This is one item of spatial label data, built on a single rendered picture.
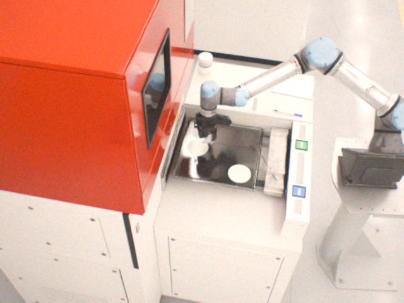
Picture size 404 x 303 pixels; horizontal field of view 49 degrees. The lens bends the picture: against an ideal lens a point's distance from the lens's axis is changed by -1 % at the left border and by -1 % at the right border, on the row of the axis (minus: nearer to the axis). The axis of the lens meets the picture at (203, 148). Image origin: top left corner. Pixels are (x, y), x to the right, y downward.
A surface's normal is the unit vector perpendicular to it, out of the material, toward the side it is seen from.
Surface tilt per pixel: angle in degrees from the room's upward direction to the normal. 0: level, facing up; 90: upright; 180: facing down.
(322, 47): 42
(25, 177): 90
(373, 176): 90
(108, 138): 90
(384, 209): 0
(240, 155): 0
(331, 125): 0
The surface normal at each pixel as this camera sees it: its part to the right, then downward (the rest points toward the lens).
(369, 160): -0.04, 0.76
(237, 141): 0.03, -0.65
